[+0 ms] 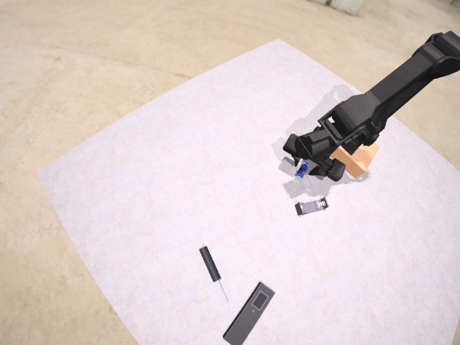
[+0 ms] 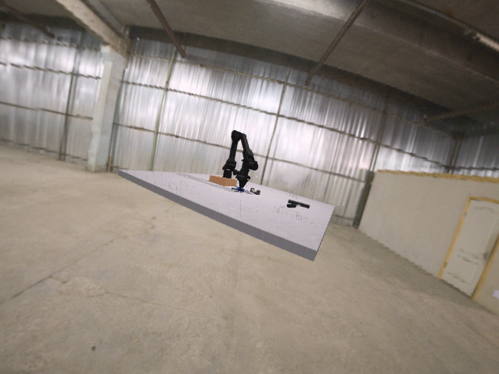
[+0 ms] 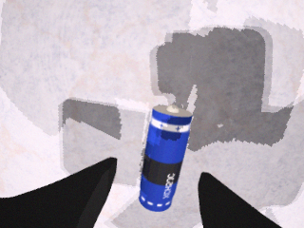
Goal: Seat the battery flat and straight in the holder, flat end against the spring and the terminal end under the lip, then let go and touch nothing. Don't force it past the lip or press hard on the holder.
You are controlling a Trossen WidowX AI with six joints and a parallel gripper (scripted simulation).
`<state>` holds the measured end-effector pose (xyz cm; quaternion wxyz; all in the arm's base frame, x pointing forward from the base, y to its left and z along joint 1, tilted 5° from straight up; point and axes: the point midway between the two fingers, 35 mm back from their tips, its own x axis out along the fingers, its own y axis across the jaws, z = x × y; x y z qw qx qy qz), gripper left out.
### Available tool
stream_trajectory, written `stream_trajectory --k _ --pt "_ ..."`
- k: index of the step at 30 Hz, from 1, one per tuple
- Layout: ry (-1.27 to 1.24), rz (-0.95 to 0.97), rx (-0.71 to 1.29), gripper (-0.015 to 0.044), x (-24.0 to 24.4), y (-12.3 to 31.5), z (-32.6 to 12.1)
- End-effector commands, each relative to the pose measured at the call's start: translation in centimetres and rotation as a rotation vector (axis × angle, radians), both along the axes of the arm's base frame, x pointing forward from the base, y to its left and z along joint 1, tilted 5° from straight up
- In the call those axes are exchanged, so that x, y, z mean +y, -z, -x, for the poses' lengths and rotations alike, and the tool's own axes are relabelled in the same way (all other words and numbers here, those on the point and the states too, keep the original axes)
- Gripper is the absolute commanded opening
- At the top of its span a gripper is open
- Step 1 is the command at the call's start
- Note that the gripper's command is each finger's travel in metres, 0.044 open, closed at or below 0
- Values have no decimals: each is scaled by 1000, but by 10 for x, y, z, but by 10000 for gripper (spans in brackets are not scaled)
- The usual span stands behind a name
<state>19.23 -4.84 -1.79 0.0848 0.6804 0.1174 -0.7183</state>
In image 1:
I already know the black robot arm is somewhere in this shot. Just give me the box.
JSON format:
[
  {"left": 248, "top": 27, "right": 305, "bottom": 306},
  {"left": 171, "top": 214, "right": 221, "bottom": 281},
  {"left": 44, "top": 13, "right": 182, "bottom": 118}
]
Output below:
[{"left": 295, "top": 31, "right": 460, "bottom": 160}]

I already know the blue cylindrical battery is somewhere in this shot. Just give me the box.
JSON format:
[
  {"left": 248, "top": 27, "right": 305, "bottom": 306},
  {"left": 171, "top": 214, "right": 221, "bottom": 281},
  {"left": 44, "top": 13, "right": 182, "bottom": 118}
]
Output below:
[{"left": 295, "top": 162, "right": 309, "bottom": 180}]

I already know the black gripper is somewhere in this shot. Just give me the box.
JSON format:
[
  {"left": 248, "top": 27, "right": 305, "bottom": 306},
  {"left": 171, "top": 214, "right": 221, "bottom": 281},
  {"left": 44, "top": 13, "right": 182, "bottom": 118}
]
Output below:
[{"left": 283, "top": 133, "right": 346, "bottom": 182}]

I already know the black-handled screwdriver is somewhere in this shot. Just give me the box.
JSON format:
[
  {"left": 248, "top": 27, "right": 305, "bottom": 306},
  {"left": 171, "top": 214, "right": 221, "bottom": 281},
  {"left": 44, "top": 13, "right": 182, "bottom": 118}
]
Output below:
[{"left": 199, "top": 246, "right": 228, "bottom": 303}]

